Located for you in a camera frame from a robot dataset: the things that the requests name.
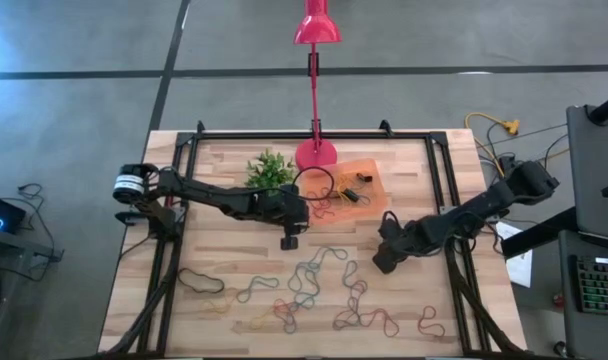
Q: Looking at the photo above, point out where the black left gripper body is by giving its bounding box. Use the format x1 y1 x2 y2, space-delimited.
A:
268 185 311 251

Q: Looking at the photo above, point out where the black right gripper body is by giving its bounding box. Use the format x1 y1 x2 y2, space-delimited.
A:
377 212 435 259

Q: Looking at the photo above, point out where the red rubber band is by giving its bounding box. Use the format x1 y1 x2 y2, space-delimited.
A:
307 186 337 220
272 297 300 324
356 305 401 339
416 305 447 338

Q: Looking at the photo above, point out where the yellow rubber band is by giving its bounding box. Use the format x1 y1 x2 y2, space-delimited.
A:
247 308 279 332
202 287 241 317
335 171 361 202

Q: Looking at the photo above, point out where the orange translucent plastic bin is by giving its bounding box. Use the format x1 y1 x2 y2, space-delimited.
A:
301 157 389 228

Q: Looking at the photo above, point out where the green plant in white pot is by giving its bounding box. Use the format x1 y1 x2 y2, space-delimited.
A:
243 147 298 197

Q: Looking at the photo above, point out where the white paper sheet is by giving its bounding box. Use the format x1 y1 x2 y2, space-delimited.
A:
494 221 534 290

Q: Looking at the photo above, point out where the black power adapter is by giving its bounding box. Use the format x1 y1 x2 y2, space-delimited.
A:
497 153 518 175

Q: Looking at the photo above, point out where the black metal bar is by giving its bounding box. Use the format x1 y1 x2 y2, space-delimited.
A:
500 205 581 260

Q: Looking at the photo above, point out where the red desk lamp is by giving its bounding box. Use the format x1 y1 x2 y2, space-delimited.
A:
292 0 343 172

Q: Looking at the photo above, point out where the dark grey desk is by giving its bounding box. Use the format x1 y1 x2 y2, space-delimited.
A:
565 103 608 242
557 228 608 360

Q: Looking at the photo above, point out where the black computer keyboard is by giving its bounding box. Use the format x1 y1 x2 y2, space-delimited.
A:
575 256 608 317

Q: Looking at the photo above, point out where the black metal stand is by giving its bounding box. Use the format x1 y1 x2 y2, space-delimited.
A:
0 227 66 266

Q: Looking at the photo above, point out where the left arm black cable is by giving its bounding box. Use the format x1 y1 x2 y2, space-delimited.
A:
233 166 336 202

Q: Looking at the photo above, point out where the yellow extension cord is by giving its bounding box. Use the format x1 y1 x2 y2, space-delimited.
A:
463 111 521 177

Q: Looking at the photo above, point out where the black floor cable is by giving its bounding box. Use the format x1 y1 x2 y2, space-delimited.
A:
14 181 58 254

